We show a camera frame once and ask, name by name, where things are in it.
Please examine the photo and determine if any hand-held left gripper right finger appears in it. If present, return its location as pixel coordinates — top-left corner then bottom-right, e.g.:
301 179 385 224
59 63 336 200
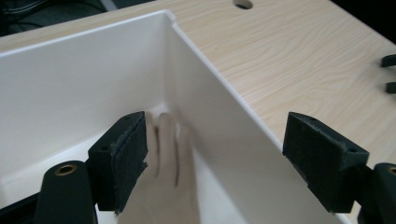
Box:
281 111 371 215

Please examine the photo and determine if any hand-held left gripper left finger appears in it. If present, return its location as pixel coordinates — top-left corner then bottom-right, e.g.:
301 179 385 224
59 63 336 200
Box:
87 110 149 217

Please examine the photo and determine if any beige knit glove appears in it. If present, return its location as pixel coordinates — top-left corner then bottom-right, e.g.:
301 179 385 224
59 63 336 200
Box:
116 111 201 224

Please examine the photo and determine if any white box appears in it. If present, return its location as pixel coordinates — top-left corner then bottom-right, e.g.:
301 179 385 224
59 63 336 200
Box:
0 8 353 224

